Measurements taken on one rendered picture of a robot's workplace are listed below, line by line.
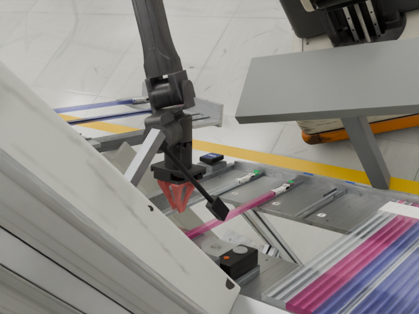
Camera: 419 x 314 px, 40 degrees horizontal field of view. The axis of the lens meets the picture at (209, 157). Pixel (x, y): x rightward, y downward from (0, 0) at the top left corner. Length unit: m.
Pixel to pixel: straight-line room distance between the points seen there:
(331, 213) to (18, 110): 0.96
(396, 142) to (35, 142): 2.02
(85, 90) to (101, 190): 3.00
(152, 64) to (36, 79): 2.65
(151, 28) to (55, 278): 0.98
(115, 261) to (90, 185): 0.19
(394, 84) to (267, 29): 1.38
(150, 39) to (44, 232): 0.99
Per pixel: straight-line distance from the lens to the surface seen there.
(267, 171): 1.44
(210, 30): 3.13
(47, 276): 0.17
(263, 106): 1.75
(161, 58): 1.13
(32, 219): 0.16
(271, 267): 0.99
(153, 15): 1.13
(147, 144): 0.74
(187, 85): 1.14
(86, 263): 0.18
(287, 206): 1.25
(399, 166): 2.22
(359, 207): 1.27
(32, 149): 0.34
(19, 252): 0.16
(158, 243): 0.42
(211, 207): 0.87
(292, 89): 1.76
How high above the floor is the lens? 1.84
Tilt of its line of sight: 46 degrees down
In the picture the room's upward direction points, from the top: 39 degrees counter-clockwise
